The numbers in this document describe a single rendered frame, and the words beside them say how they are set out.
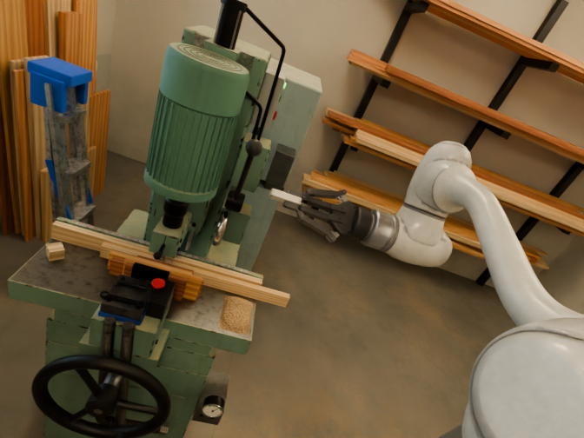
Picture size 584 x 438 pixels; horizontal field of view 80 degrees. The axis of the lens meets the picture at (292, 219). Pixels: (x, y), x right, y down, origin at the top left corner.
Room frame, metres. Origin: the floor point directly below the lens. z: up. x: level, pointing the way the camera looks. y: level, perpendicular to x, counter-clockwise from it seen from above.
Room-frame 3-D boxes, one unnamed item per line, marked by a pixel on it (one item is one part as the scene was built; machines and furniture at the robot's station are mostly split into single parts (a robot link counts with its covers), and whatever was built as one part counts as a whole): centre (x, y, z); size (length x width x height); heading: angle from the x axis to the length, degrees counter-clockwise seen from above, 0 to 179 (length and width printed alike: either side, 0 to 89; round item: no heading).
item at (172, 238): (0.77, 0.29, 1.03); 0.14 x 0.07 x 0.09; 12
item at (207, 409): (0.59, -0.01, 0.65); 0.06 x 0.04 x 0.08; 102
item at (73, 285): (0.64, 0.27, 0.87); 0.61 x 0.30 x 0.06; 102
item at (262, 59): (1.03, 0.35, 1.16); 0.22 x 0.22 x 0.72; 12
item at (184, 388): (0.86, 0.32, 0.35); 0.58 x 0.45 x 0.71; 12
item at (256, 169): (0.99, 0.18, 1.22); 0.09 x 0.08 x 0.15; 12
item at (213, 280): (0.77, 0.18, 0.92); 0.55 x 0.02 x 0.04; 102
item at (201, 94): (0.75, 0.29, 1.35); 0.18 x 0.18 x 0.31
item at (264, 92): (1.09, 0.22, 1.40); 0.10 x 0.06 x 0.16; 12
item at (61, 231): (0.76, 0.30, 0.92); 0.60 x 0.02 x 0.05; 102
